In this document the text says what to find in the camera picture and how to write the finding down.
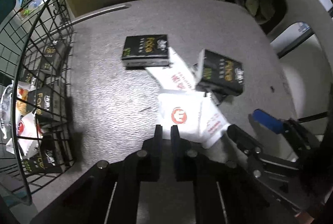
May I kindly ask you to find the orange snack packet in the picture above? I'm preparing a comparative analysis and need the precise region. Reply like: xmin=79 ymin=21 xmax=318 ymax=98
xmin=0 ymin=81 xmax=32 ymax=140

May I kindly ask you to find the white blue text packet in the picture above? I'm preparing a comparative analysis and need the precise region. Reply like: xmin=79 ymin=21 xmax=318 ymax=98
xmin=16 ymin=112 xmax=43 ymax=160

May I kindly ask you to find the black wire basket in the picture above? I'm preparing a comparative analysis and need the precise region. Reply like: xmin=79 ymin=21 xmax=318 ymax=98
xmin=1 ymin=0 xmax=76 ymax=208

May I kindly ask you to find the white long powder sachet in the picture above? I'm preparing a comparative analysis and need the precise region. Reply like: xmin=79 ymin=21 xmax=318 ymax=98
xmin=146 ymin=47 xmax=196 ymax=91

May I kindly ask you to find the teal chair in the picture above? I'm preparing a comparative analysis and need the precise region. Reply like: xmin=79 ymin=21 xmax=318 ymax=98
xmin=0 ymin=0 xmax=16 ymax=23

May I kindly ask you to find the small white red sachet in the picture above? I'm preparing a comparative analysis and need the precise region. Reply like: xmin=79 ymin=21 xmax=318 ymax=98
xmin=199 ymin=96 xmax=230 ymax=149

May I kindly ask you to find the white sachet red logo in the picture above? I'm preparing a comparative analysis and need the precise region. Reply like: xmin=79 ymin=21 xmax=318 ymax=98
xmin=157 ymin=91 xmax=205 ymax=142

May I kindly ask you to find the black Face tissue pack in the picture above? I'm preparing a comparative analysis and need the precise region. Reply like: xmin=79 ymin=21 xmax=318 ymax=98
xmin=40 ymin=40 xmax=68 ymax=75
xmin=195 ymin=49 xmax=244 ymax=96
xmin=22 ymin=136 xmax=66 ymax=174
xmin=121 ymin=34 xmax=169 ymax=67
xmin=26 ymin=87 xmax=62 ymax=124

